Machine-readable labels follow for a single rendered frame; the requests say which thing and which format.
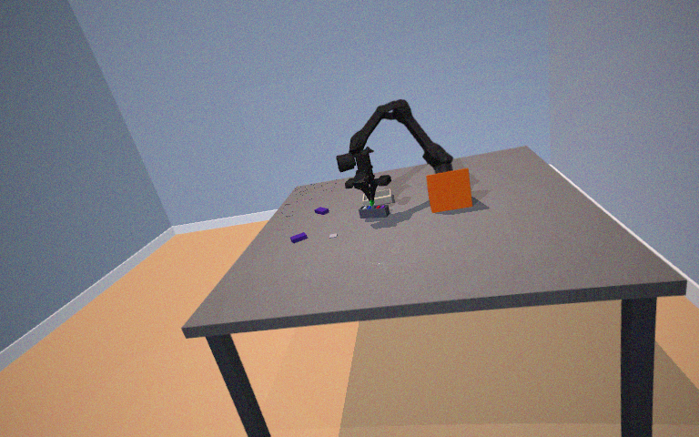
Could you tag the white shallow tray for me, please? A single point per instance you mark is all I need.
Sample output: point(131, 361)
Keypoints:
point(381, 197)

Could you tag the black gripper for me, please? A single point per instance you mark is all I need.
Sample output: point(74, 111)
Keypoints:
point(370, 191)

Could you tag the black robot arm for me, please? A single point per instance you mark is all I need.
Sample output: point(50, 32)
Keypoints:
point(434, 154)

